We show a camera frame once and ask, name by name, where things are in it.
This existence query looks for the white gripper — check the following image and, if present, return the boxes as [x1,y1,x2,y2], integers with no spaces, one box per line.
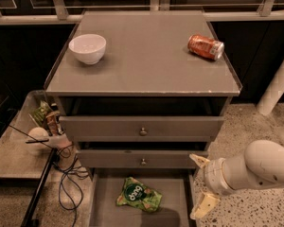
[189,153,234,219]

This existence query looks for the green rice chip bag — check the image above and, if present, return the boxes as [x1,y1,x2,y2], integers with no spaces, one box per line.
[115,177,162,213]

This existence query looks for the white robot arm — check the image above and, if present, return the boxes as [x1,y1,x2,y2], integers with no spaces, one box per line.
[189,140,284,219]

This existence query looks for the grey bottom drawer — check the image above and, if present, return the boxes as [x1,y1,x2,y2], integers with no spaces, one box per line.
[89,169,199,227]

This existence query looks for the grey drawer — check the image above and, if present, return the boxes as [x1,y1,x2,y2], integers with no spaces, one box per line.
[89,169,199,227]
[60,116,224,142]
[77,149,208,168]

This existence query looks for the grey drawer cabinet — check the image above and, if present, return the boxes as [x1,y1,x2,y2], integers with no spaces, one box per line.
[45,11,241,172]

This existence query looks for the grey middle drawer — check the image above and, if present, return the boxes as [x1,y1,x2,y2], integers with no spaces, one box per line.
[77,149,208,168]

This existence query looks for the grey top drawer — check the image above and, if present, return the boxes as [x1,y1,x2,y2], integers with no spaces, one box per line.
[60,116,224,142]

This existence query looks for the orange soda can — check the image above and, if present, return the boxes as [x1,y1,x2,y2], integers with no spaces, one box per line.
[187,34,224,61]

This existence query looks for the brown snack packet in bin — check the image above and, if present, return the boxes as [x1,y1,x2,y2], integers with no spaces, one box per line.
[45,111,63,135]

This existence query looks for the white round ball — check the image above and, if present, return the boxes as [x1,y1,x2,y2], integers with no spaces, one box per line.
[27,127,49,142]

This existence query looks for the green snack packet in bin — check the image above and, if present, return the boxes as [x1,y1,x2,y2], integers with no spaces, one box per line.
[29,100,52,127]

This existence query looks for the white ceramic bowl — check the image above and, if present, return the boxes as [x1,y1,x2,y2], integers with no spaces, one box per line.
[68,34,106,64]

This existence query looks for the clear plastic bin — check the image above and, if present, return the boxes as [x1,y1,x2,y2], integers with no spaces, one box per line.
[0,90,53,178]

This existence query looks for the metal window railing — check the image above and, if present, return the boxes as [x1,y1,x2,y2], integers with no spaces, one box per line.
[0,0,284,25]

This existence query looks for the black cables on floor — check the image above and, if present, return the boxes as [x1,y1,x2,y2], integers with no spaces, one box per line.
[52,144,90,227]

